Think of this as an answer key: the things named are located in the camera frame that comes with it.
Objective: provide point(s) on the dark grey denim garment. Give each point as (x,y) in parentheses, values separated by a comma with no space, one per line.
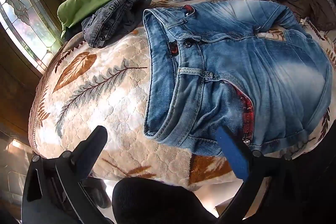
(115,19)

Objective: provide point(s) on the blue denim pants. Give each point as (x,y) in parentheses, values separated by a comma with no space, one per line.
(236,69)

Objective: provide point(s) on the leaf print blanket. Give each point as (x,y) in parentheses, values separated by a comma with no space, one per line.
(105,98)

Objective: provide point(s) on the stained glass window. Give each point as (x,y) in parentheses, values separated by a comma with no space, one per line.
(23,6)

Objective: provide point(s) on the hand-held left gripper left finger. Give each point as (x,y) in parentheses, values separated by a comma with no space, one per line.
(97,136)

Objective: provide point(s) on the dark cloth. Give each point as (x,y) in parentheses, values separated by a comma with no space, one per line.
(162,203)

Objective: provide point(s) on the plain green cloth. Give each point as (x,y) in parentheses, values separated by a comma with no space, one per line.
(81,7)

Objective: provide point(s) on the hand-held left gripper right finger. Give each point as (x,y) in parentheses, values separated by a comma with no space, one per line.
(233,153)

